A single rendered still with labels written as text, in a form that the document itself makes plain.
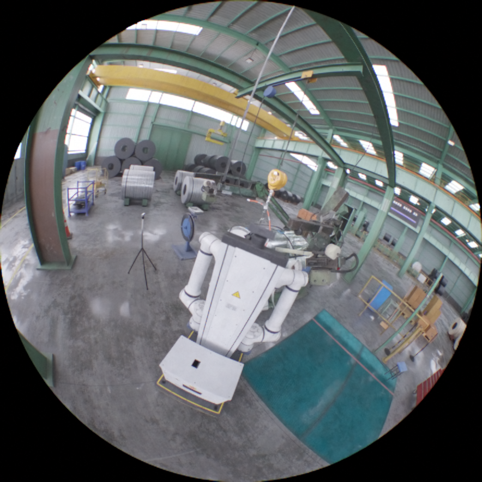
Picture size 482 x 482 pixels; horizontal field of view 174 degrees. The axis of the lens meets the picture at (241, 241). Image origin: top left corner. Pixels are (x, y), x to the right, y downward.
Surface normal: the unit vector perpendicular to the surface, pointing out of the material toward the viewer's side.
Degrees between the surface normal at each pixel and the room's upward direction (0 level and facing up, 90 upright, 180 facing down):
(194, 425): 0
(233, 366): 0
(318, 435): 0
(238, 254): 90
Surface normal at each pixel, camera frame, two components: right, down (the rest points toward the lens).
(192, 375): 0.29, -0.87
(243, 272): -0.28, 0.32
